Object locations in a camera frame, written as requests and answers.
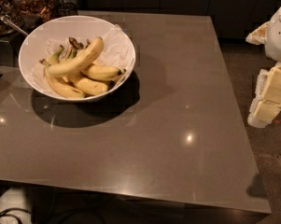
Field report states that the black cable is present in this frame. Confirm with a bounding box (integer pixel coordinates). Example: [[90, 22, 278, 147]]
[[0, 207, 32, 224]]

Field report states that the dark snack container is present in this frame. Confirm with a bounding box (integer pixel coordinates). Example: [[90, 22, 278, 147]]
[[16, 0, 55, 22]]

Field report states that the metal spoon handle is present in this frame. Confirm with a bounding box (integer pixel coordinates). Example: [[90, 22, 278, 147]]
[[0, 15, 28, 36]]

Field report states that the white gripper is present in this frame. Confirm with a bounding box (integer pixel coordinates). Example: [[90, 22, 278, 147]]
[[246, 7, 281, 128]]

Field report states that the white bowl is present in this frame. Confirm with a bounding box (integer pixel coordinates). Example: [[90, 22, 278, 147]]
[[19, 16, 135, 103]]

